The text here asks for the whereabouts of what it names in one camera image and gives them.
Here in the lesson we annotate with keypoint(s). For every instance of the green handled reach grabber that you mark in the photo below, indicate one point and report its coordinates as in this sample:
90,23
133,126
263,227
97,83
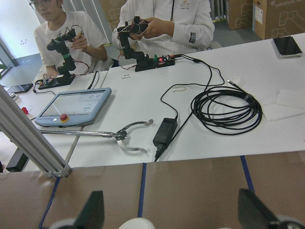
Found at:
120,136

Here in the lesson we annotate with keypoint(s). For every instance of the black smartphone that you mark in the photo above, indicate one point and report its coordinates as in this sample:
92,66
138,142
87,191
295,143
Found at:
287,47
22,88

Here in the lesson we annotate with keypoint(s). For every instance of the blue teach pendant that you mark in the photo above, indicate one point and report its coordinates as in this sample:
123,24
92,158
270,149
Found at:
74,108

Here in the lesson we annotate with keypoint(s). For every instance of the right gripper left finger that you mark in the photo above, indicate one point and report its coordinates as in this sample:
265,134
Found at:
92,214

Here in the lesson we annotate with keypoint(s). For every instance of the aluminium frame post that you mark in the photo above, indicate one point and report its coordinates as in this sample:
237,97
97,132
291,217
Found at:
25,135

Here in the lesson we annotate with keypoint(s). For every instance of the seated person white shirt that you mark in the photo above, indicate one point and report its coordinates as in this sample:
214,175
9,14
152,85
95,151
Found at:
82,37

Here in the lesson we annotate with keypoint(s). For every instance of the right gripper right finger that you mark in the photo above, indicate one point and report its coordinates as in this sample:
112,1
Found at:
253,213

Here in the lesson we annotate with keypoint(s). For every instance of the light blue cup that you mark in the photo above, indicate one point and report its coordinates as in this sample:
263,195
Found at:
137,223

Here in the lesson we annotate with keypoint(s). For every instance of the cardboard box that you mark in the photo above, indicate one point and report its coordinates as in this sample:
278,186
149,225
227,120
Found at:
278,18

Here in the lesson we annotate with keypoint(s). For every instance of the black power adapter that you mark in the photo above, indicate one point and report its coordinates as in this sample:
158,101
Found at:
165,132

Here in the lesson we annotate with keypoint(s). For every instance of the small red object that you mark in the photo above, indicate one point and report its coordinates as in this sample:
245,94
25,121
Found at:
24,109

